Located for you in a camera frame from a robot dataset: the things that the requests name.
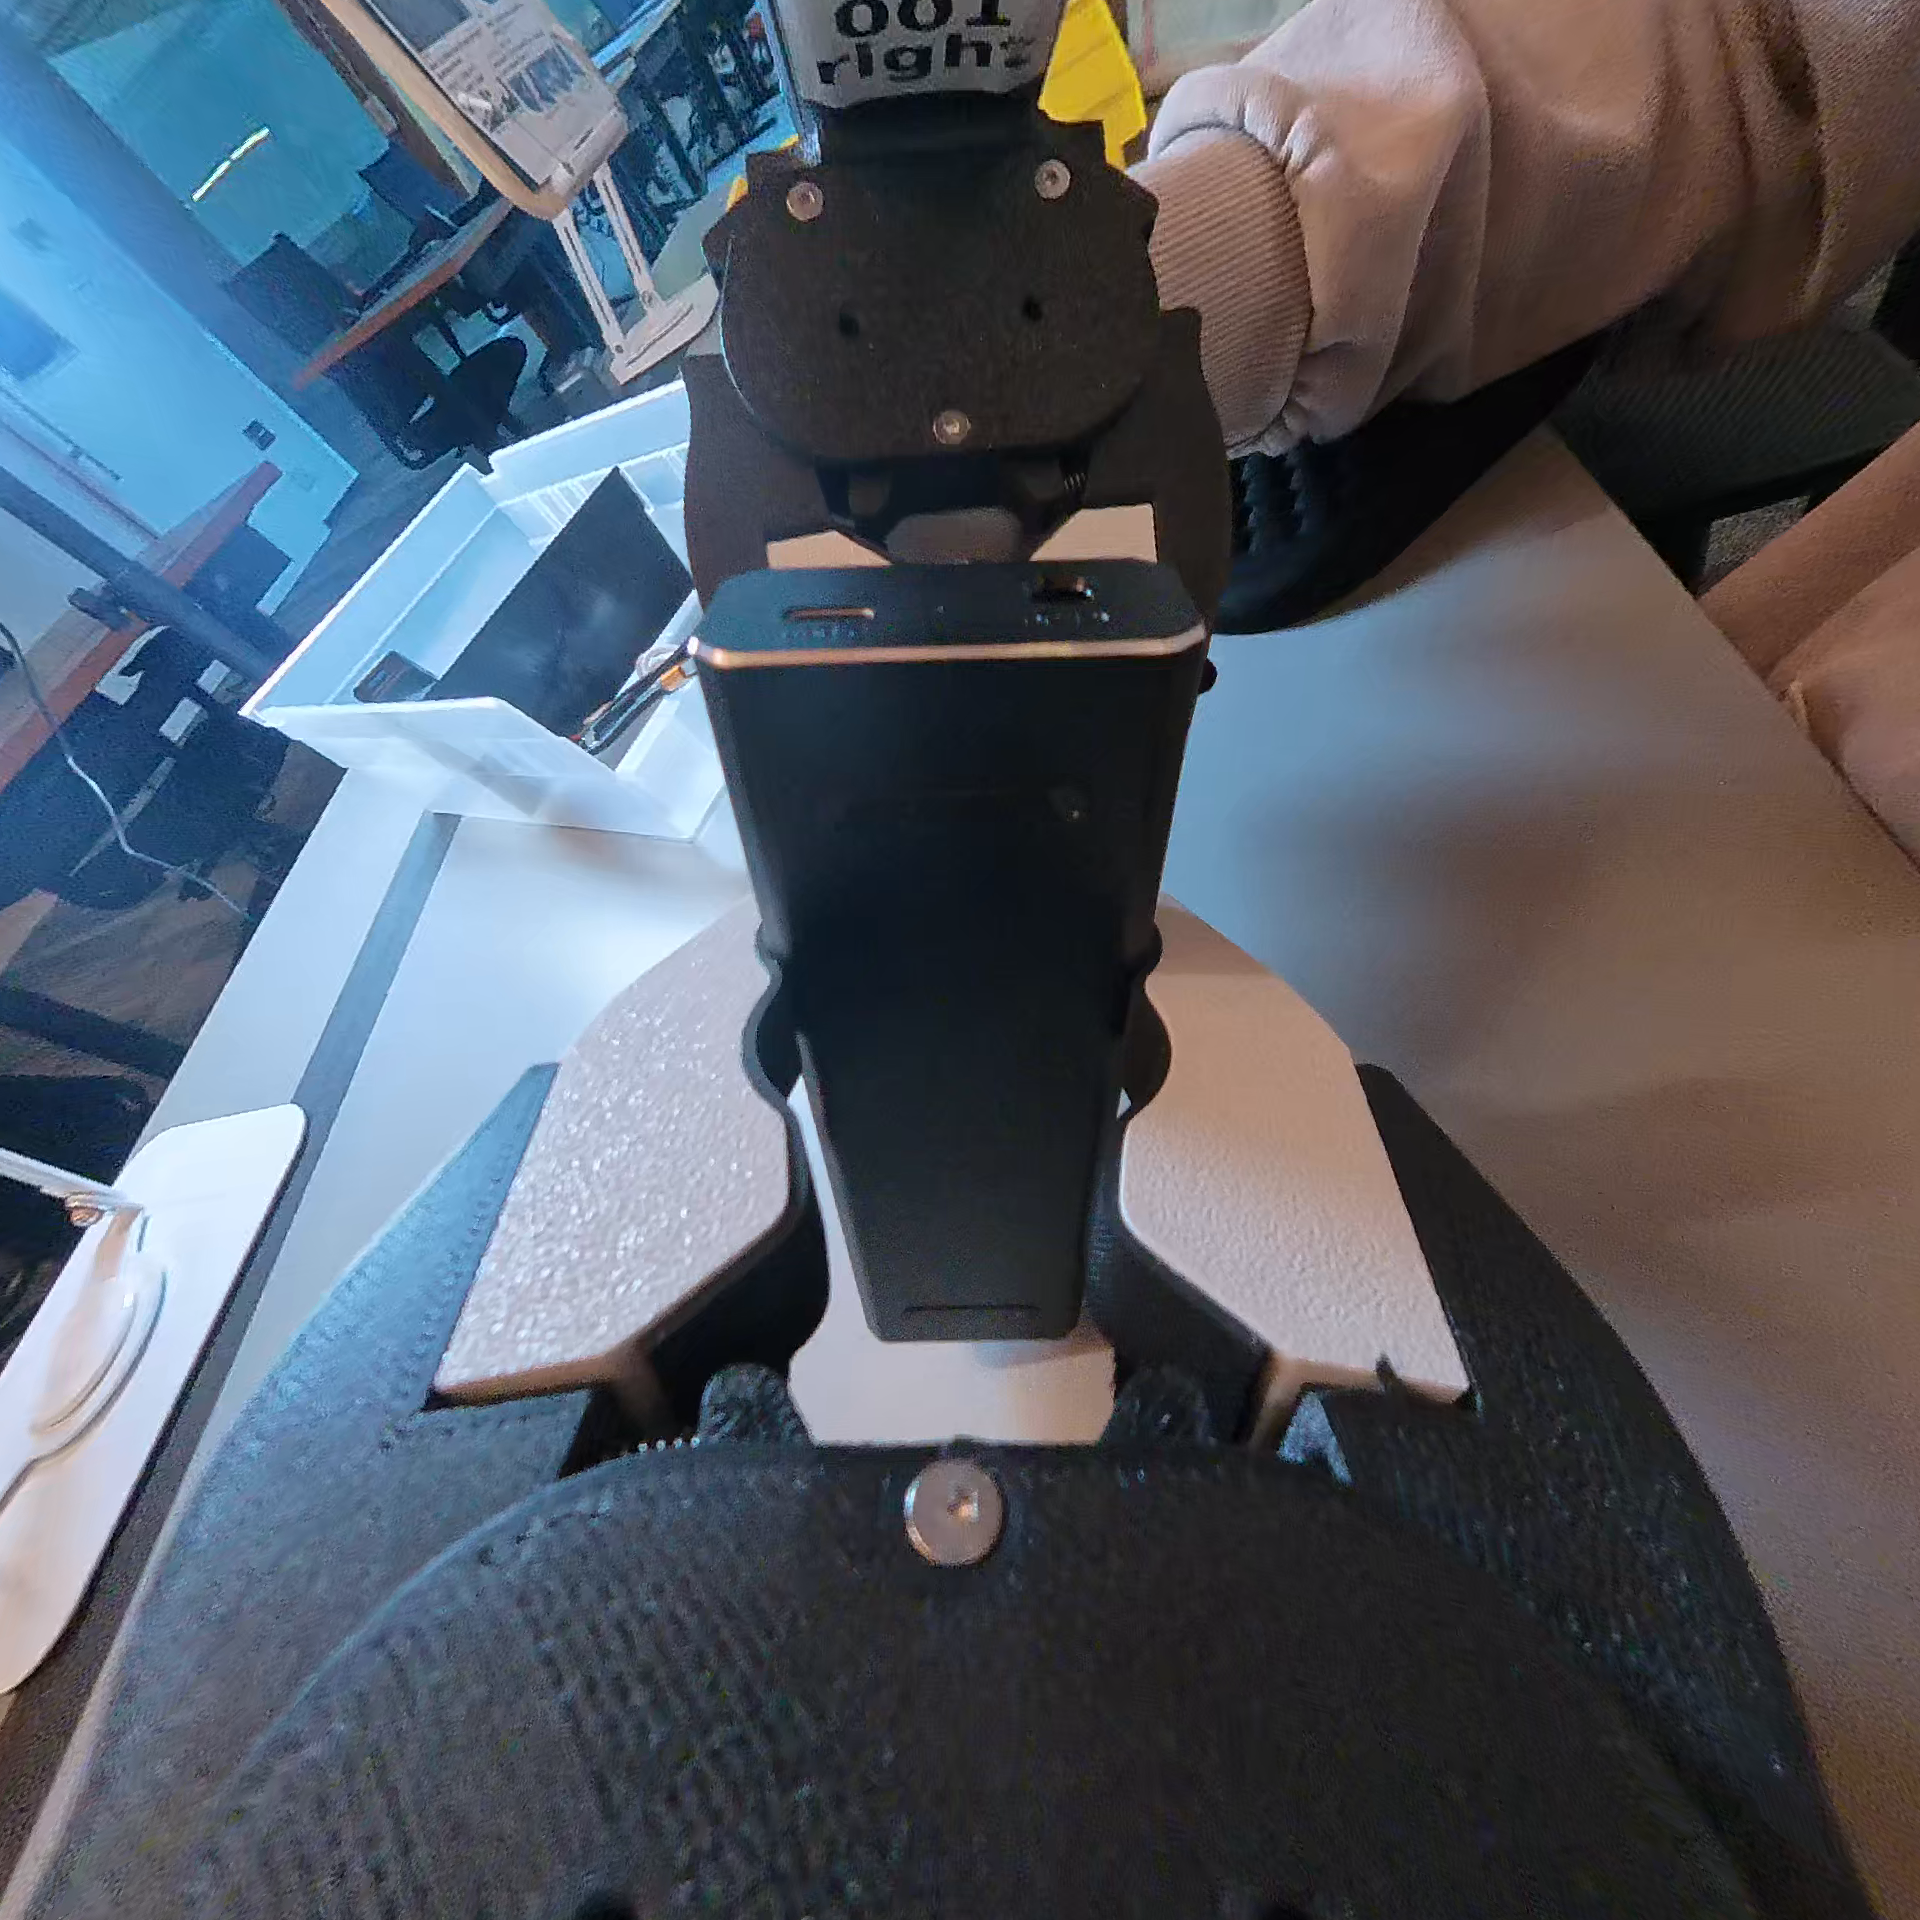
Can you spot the yellow plastic object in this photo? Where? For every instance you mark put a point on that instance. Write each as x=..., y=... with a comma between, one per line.
x=1089, y=83

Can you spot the instruction board with white stand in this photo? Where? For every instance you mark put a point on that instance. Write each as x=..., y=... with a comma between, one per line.
x=509, y=106
x=180, y=1230

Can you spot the person's right forearm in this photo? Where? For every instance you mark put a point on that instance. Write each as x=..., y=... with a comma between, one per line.
x=1500, y=195

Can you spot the black divider panel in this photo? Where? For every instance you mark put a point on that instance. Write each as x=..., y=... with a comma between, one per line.
x=586, y=616

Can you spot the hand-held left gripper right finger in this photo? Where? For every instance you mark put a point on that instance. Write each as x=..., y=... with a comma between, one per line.
x=1289, y=1200

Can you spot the clear plastic bin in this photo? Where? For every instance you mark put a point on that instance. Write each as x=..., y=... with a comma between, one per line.
x=493, y=749

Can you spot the black usb hub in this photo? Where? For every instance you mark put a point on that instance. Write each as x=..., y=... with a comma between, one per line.
x=945, y=900

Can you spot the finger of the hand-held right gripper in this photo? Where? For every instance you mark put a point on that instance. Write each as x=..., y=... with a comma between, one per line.
x=1117, y=538
x=819, y=550

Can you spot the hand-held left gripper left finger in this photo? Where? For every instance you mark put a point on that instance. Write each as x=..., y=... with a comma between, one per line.
x=628, y=1184

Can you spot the orange top desk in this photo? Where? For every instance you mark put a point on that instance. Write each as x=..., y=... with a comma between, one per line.
x=405, y=292

